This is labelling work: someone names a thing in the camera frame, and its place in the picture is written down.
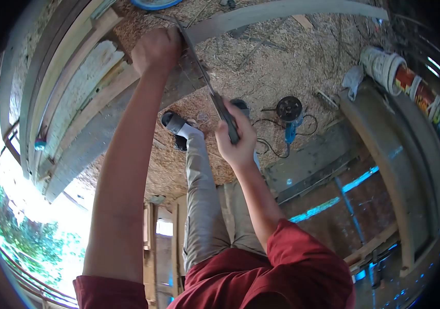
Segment small wood offcut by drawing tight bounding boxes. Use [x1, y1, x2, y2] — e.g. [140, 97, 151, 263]
[293, 15, 314, 31]

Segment grey weathered wood plank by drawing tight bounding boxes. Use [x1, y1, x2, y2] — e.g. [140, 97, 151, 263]
[44, 58, 215, 203]

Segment white crumpled cloth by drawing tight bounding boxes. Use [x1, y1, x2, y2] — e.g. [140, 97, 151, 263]
[341, 66, 366, 102]

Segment black power cable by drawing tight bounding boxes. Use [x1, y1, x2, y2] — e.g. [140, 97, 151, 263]
[253, 114, 319, 159]

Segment stack of wood planks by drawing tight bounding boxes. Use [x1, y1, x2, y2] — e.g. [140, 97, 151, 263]
[0, 0, 143, 182]

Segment wood frame posts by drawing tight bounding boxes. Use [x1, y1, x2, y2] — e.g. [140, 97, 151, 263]
[143, 199, 190, 309]

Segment person's left hand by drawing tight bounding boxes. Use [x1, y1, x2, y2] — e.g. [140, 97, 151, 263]
[131, 26, 184, 76]

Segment person's body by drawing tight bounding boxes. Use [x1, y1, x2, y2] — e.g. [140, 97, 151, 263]
[73, 77, 356, 309]

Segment weathered wood beam frame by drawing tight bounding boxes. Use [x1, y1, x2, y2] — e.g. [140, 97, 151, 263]
[338, 79, 440, 279]

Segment long pale wood plank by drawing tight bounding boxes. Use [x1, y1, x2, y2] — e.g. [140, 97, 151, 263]
[185, 0, 390, 45]

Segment hand saw with dark handle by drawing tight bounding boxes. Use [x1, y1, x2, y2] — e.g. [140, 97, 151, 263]
[172, 15, 241, 146]

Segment blue round basin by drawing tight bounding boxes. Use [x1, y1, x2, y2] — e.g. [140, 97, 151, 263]
[129, 0, 184, 11]

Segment stack of paint buckets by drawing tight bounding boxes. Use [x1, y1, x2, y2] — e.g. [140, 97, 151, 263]
[359, 46, 440, 136]

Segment person's left fingers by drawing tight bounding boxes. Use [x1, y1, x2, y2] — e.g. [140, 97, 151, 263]
[154, 26, 184, 53]

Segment person's right fingers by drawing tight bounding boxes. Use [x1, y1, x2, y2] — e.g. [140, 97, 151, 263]
[223, 98, 258, 149]

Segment person's right hand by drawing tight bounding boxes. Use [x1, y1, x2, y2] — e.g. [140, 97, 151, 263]
[215, 98, 258, 171]

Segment person's right thumb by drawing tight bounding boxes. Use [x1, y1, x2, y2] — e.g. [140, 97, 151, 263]
[215, 129, 231, 152]

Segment blue angle grinder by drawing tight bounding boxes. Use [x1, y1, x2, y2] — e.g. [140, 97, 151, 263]
[276, 96, 305, 146]

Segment person's legs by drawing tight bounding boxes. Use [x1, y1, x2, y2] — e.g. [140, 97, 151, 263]
[161, 98, 269, 273]

